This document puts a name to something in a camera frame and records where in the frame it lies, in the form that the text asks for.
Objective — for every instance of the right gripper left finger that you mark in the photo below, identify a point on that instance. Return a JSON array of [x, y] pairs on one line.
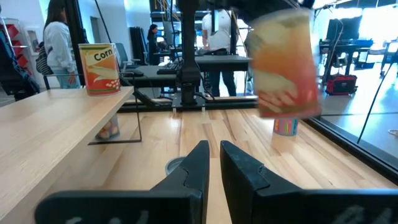
[[140, 205]]

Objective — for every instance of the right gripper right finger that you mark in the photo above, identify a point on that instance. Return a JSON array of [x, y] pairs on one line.
[[280, 205]]

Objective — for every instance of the sliced carrots can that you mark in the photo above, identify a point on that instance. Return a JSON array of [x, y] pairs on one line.
[[172, 165]]

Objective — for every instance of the orange corn can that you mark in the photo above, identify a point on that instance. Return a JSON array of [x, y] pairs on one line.
[[283, 71], [99, 71]]

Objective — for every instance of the small colourful tin can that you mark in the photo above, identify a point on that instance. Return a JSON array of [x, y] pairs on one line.
[[286, 127]]

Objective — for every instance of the tin can with pale label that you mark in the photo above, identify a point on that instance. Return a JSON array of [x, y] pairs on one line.
[[109, 129]]

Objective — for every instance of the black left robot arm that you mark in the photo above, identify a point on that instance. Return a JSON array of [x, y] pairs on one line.
[[189, 46]]

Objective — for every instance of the wooden shelf with black legs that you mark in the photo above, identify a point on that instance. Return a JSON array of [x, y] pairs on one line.
[[46, 130]]

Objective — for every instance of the person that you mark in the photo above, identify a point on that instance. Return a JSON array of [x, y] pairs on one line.
[[152, 43], [222, 37], [59, 43]]

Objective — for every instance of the dark desk top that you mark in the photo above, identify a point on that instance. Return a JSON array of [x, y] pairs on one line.
[[224, 62]]

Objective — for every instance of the black workbench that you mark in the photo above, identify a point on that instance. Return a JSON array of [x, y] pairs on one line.
[[339, 46]]

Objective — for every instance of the black monitor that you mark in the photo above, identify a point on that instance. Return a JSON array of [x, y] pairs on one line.
[[348, 28]]

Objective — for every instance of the blue bin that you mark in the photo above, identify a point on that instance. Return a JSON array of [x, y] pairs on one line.
[[364, 43]]

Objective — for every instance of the red and black case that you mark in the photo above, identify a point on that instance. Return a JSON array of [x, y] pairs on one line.
[[342, 85]]

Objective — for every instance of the black keyboard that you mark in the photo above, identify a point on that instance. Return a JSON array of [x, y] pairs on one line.
[[169, 70]]

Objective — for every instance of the grey desk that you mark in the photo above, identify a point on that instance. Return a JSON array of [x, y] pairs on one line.
[[149, 79]]

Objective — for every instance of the black panel stack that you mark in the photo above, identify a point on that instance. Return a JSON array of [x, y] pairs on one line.
[[138, 43]]

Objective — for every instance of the grey office chair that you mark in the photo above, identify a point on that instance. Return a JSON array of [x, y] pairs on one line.
[[122, 54]]

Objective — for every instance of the dark hanging bag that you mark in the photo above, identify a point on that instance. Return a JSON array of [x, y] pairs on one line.
[[15, 77]]

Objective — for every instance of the red bin rack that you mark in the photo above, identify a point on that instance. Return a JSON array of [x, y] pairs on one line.
[[14, 31]]

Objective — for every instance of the black upright post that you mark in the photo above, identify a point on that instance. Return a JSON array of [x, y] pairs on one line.
[[73, 31]]

